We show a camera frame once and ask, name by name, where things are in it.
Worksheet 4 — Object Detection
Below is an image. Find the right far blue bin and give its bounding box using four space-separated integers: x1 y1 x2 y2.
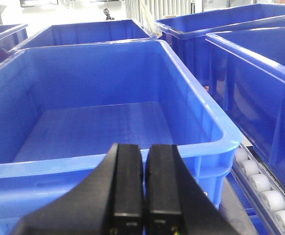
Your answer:
155 3 285 86

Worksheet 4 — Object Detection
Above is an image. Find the large blue bin in front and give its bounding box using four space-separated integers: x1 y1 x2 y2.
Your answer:
0 40 241 235

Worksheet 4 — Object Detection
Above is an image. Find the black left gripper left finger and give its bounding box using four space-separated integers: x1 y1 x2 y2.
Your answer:
12 143 143 235

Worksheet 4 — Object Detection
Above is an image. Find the blue bin behind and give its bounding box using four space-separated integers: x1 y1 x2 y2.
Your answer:
9 19 155 55

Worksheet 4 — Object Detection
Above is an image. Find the far left blue bin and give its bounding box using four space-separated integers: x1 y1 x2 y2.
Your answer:
0 23 28 63

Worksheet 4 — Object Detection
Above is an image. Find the right near blue bin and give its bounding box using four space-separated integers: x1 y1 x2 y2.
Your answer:
205 27 285 189

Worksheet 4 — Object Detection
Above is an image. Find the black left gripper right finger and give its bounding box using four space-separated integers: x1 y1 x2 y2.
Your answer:
145 144 238 235

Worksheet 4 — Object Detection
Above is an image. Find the white roller track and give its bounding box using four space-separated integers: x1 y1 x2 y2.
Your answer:
232 144 285 235

